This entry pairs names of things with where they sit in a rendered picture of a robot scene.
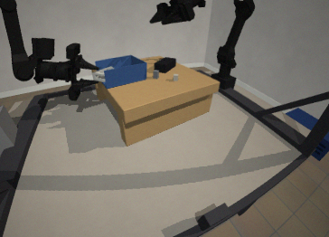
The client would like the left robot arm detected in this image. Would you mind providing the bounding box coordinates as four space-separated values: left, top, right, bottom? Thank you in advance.
0 0 54 84

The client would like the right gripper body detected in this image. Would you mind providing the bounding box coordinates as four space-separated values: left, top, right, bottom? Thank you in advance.
156 0 195 21

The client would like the blue open tray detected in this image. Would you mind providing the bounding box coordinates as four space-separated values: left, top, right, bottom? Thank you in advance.
95 55 147 89

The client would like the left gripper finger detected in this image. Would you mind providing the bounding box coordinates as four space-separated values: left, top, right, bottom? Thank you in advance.
76 79 99 92
75 55 99 70

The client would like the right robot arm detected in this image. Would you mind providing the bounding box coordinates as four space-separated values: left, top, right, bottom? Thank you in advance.
193 0 255 79

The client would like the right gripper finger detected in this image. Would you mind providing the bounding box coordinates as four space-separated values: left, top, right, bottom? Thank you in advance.
161 5 187 25
149 5 165 24

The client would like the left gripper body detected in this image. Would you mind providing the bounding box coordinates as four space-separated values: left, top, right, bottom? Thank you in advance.
50 43 80 101

